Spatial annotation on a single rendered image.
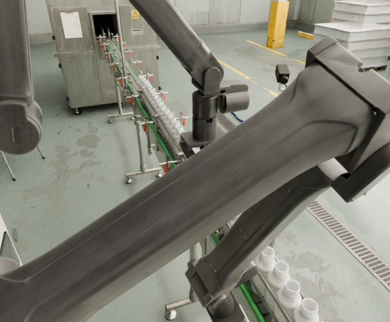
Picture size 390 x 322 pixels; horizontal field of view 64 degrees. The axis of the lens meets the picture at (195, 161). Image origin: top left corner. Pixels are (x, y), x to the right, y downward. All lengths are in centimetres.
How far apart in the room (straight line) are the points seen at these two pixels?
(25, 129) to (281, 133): 49
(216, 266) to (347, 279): 206
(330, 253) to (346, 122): 244
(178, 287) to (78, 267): 204
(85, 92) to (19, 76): 415
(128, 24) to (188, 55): 399
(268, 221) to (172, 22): 39
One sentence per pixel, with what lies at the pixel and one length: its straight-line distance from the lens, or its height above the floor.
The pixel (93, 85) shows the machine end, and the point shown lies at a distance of 472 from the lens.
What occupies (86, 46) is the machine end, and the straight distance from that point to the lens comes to 459.
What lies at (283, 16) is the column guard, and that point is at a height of 77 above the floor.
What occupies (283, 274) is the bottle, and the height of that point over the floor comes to 116.
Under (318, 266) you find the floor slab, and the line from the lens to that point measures 253.
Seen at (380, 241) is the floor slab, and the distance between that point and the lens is 292.
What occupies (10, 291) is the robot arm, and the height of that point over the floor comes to 164.
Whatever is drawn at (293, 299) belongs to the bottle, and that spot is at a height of 113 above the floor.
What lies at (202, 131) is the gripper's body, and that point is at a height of 152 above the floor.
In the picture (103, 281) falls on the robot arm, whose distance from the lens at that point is 23.
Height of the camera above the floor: 183
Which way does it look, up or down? 32 degrees down
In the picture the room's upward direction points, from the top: straight up
